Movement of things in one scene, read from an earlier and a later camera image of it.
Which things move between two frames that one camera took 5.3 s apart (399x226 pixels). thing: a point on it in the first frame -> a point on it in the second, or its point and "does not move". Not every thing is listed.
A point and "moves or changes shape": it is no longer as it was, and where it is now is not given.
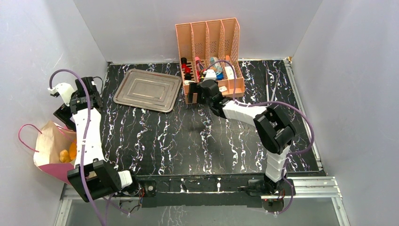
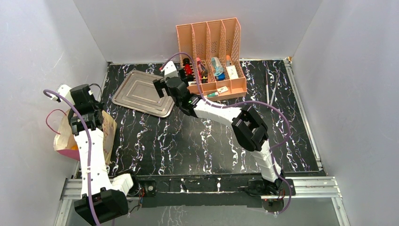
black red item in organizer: (187, 72) does not move
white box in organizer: (230, 73) does not move
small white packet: (222, 89) does not move
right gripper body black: (195, 93) -> (159, 88)
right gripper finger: (194, 88) -> (159, 84)
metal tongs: (269, 100) does not move
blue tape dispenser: (218, 70) does not move
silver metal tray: (149, 90) moves or changes shape
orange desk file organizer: (209, 52) does not move
